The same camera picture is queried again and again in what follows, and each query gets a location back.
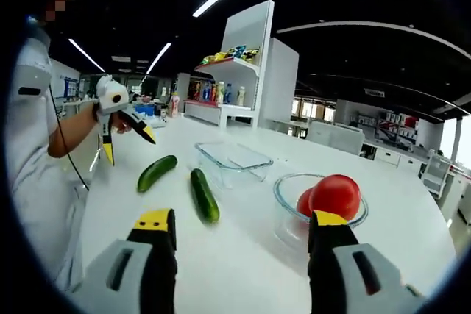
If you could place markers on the white table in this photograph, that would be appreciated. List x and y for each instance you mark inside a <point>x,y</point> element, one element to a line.
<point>243,255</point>

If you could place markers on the white chest-worn device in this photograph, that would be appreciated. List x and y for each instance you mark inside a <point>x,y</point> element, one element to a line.
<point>33,71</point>

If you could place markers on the person's left hand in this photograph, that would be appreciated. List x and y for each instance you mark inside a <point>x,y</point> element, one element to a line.
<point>119,126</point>

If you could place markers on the white open-frame chair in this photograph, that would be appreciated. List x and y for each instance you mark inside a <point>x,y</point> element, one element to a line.
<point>438,172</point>

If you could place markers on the white curved ceiling rail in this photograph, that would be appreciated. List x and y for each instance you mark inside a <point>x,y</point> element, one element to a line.
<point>368,25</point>

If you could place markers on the pink bottle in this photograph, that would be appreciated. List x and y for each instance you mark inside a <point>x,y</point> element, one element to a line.
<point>175,105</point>

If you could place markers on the red tomato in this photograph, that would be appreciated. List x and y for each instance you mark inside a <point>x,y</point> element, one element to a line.
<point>336,194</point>
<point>304,203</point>

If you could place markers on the white display shelf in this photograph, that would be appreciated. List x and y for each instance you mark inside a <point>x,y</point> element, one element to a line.
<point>276,78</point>

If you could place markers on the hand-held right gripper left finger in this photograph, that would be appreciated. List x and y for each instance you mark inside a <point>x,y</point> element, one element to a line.
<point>129,277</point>

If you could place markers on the background shelf with boxes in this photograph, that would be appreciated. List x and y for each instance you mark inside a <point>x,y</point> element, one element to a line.
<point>386,126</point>

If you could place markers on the row of snack packets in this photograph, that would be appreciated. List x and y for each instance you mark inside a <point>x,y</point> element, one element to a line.
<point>232,54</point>

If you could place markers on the green cucumber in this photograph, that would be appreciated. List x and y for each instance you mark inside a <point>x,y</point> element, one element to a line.
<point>156,173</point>
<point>204,196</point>

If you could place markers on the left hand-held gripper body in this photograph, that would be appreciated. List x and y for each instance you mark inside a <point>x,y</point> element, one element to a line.
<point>112,97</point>

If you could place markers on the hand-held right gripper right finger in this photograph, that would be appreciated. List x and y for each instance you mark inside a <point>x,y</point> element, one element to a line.
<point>353,277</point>

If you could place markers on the round glass storage container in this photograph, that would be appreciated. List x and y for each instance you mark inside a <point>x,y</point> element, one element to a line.
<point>290,225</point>

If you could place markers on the row of drink bottles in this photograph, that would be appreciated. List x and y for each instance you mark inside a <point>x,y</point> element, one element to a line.
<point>221,93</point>

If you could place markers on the white low cabinets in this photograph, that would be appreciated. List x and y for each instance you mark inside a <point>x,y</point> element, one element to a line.
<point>393,156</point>

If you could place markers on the blue box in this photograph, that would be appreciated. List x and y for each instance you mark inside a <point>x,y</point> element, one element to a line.
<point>144,109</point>

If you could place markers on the rectangular glass storage container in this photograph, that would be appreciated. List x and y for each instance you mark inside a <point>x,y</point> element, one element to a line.
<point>235,161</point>

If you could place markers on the person in white shirt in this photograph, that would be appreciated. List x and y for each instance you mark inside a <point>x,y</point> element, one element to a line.
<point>40,200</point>

